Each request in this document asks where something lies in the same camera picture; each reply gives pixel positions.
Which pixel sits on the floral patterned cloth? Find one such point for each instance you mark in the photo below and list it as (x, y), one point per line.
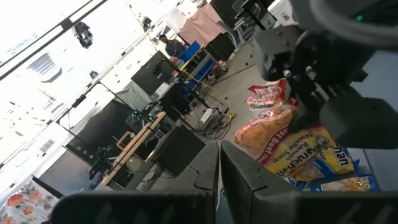
(28, 202)

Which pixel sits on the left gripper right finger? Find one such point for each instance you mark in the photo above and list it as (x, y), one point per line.
(242, 177)

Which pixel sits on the pink cloth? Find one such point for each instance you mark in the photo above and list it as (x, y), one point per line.
(202, 25)

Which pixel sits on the blue-grey table mat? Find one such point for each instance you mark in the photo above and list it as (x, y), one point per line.
(385, 71)

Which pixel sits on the black ceiling spotlight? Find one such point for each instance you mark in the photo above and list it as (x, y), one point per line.
(82, 34)
(146, 23)

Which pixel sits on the blue soy sauce ramen pack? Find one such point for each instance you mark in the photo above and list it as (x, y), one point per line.
(342, 158)
(348, 184)

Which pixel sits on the black panel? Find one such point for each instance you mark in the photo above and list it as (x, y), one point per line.
(178, 149)

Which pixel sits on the wooden workbench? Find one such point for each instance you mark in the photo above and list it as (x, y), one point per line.
(136, 146)

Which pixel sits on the person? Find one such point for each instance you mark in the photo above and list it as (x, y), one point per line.
(172, 46)

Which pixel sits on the black backdrop board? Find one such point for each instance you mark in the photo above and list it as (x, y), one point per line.
(102, 127)

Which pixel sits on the black background robot arm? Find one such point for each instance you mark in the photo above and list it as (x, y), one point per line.
(99, 161)

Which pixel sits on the clear plastic bin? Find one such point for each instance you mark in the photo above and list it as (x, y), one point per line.
(363, 165)

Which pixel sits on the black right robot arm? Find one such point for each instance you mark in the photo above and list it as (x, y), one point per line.
(342, 18)

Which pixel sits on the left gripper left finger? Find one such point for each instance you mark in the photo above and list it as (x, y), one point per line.
(199, 174)

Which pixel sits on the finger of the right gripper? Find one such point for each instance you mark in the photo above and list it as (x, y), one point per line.
(303, 112)
(360, 124)

